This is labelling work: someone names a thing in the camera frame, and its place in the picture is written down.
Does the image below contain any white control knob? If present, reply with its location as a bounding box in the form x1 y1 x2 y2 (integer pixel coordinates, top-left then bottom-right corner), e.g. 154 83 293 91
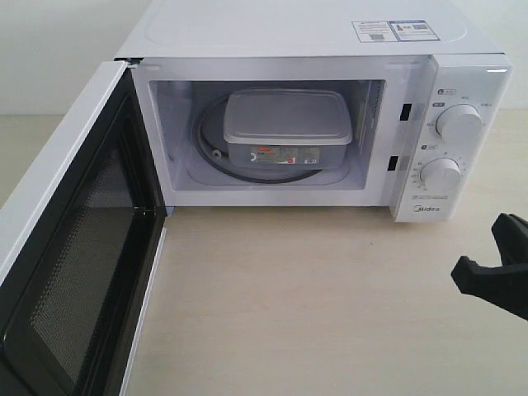
436 104 483 144
419 158 462 191

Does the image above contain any lower white control knob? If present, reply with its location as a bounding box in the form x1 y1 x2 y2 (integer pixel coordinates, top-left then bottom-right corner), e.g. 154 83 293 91
419 158 462 191

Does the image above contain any upper white control knob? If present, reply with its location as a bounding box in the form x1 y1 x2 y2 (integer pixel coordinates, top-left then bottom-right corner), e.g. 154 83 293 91
436 104 483 144

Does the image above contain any white microwave oven body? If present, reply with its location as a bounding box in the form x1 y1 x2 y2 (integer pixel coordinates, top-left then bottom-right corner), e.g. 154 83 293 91
116 1 512 223

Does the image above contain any warning label sticker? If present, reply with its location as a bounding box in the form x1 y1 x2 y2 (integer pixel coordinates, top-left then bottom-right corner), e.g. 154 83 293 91
352 20 440 43

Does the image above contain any glass turntable plate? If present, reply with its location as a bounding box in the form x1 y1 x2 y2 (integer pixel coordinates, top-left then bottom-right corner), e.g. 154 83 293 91
192 87 327 185

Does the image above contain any white plastic food container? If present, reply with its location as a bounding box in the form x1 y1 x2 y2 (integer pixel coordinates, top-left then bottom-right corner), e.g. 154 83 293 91
224 88 352 170

